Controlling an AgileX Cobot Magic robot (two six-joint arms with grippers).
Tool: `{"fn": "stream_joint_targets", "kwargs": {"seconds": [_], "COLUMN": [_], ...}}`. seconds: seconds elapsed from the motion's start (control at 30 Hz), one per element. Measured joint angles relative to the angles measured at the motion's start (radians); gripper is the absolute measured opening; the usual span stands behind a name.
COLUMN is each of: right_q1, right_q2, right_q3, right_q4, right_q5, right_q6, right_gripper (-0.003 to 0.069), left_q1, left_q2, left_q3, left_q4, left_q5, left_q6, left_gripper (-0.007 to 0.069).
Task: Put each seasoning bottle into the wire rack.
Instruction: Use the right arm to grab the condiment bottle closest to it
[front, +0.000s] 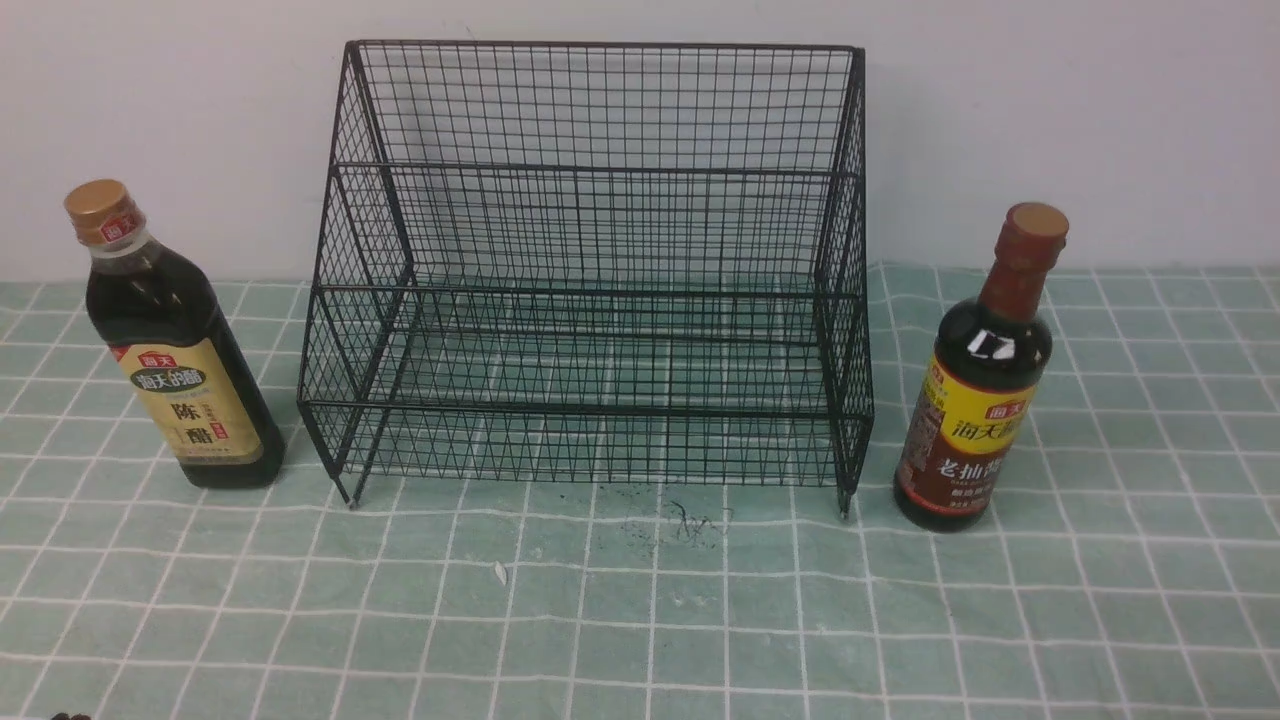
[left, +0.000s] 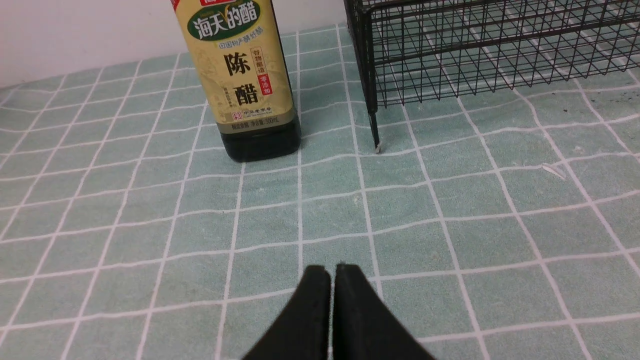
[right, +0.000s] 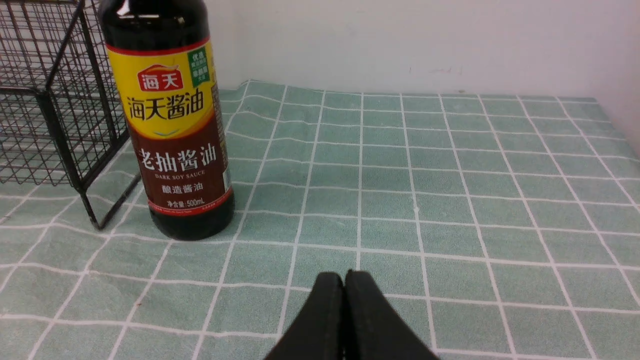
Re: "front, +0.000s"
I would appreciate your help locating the soy sauce bottle red cap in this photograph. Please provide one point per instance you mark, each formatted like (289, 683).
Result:
(989, 355)

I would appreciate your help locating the green checkered tablecloth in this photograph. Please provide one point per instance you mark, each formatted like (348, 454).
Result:
(1127, 569)

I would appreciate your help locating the black wire mesh rack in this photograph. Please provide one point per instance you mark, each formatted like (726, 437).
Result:
(638, 262)

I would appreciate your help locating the vinegar bottle with gold cap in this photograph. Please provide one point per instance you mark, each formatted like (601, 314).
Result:
(162, 321)

